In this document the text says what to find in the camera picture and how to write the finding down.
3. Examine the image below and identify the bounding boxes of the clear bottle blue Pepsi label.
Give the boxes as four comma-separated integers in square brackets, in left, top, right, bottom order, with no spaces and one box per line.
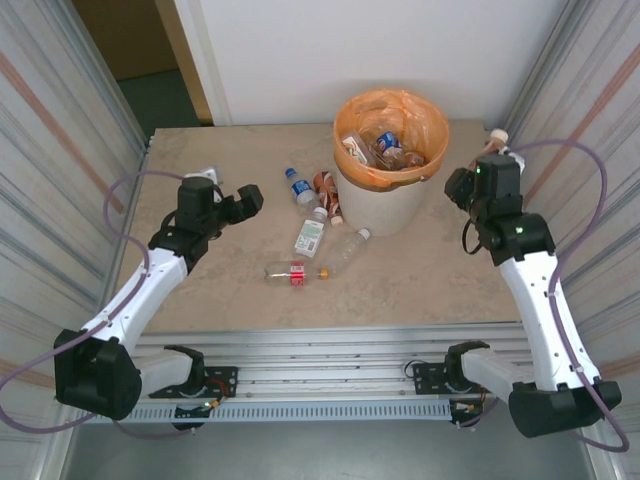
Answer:
[283,168,321,214]

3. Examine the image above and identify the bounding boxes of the clear bottle green white label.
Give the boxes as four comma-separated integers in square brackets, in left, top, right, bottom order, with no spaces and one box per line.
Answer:
[293,207,331,259]

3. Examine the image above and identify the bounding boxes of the clear bottle red label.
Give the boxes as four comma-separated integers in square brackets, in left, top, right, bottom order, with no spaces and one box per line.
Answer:
[263,260,331,287]

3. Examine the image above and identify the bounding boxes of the blue-labelled water bottle blue cap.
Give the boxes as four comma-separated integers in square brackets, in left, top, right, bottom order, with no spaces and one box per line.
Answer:
[374,130,404,156]

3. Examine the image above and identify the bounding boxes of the clear unlabelled bottle white cap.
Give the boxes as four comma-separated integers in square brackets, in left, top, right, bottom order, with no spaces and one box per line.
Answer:
[319,228,372,275]

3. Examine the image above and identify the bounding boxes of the clear bottle cream label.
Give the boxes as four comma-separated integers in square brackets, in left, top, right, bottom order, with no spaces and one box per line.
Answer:
[341,130,371,164]

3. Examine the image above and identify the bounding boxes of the white ribbed waste bin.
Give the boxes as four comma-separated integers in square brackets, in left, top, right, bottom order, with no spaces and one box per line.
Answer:
[335,149,446,237]

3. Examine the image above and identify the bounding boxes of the orange plastic bin liner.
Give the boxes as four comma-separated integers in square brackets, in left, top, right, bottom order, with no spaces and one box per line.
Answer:
[333,87,451,194]

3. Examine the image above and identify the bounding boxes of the corrugated translucent side panel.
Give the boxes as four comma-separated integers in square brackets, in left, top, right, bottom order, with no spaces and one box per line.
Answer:
[0,0,151,480]
[499,0,640,480]

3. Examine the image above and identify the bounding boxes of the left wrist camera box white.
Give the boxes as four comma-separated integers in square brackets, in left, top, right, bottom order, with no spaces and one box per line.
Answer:
[182,166,222,184]

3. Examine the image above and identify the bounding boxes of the right wrist black cable loop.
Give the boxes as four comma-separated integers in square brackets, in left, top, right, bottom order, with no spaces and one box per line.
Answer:
[461,218,482,256]

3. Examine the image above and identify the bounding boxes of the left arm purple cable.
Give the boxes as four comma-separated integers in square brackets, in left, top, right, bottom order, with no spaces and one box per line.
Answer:
[0,169,196,441]

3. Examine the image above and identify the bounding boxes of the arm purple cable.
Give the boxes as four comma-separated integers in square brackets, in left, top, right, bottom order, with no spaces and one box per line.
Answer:
[457,139,631,454]
[0,169,196,441]

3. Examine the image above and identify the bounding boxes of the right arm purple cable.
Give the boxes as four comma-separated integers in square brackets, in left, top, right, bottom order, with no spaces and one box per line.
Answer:
[457,139,631,454]

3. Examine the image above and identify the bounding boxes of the aluminium rail frame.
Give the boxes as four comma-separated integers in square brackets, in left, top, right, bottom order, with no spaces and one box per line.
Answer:
[53,322,599,406]

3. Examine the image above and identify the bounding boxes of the tan wooden door frame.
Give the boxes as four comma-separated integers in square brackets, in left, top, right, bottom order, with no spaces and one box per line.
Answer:
[153,0,215,126]

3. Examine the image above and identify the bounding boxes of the power wires yellow connector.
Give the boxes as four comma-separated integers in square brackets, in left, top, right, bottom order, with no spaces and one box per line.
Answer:
[199,378,237,410]
[451,382,490,417]

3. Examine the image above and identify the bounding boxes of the white slotted cable duct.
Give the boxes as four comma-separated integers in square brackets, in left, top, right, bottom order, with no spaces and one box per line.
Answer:
[129,401,451,424]

